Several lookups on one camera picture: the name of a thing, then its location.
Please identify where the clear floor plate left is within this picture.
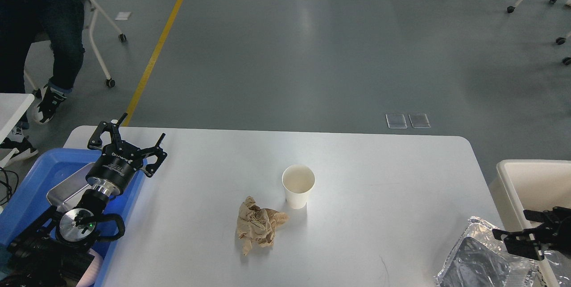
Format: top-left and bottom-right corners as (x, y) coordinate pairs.
(385, 113), (408, 129)

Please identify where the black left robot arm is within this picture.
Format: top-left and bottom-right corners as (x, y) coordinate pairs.
(1, 113), (167, 287)

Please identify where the stainless steel rectangular tin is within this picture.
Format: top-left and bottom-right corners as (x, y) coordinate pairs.
(46, 162), (109, 218)

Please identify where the person in black clothes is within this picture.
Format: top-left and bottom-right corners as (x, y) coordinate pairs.
(0, 0), (85, 165)

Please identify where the brown paper napkin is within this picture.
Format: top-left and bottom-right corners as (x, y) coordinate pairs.
(236, 196), (290, 256)

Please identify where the white waste bin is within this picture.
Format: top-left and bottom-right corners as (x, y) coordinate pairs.
(489, 160), (571, 287)

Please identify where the clear floor plate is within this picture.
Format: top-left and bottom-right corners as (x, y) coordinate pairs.
(385, 113), (408, 129)
(408, 113), (431, 129)

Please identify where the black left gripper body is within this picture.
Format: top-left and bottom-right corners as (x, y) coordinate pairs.
(86, 151), (143, 196)

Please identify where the foil lined bin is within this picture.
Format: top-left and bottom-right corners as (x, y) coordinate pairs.
(434, 216), (542, 287)

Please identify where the white paper cup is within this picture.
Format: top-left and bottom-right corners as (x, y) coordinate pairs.
(281, 164), (315, 209)

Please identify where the white office chair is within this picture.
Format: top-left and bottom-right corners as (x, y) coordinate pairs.
(22, 0), (127, 96)

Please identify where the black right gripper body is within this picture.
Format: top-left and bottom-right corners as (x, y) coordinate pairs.
(538, 220), (571, 254)

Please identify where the white side table left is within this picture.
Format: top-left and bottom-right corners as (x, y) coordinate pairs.
(0, 93), (34, 168)

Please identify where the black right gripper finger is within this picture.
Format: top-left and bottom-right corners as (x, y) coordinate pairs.
(523, 206), (571, 225)
(492, 228), (551, 261)

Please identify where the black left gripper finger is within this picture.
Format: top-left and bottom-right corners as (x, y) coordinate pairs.
(87, 112), (129, 150)
(131, 133), (168, 179)

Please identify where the pink ceramic mug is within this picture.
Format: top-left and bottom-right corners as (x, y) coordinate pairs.
(77, 249), (103, 287)

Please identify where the clear floor plate right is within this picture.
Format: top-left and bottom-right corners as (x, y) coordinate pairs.
(408, 113), (431, 129)

